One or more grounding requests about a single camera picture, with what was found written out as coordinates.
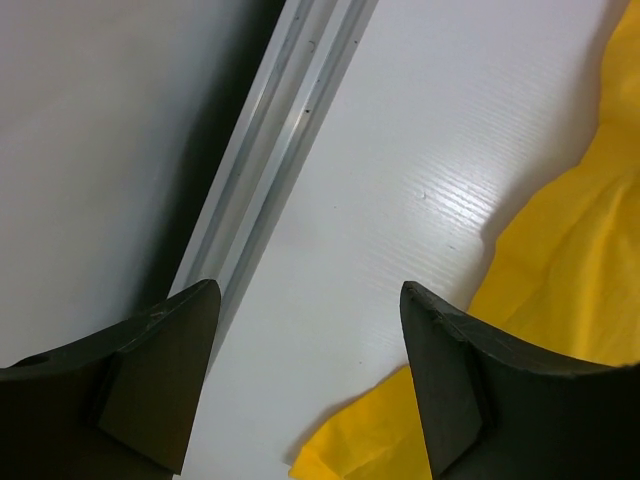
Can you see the aluminium table frame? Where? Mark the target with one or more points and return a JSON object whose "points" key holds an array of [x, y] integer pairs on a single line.
{"points": [[309, 51]]}

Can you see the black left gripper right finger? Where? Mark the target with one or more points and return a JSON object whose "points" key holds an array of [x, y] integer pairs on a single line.
{"points": [[493, 406]]}

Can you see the yellow printed pillowcase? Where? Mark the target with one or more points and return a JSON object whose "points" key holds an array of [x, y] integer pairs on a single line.
{"points": [[564, 277]]}

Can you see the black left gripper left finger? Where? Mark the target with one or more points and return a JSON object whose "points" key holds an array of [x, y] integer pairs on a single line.
{"points": [[117, 404]]}

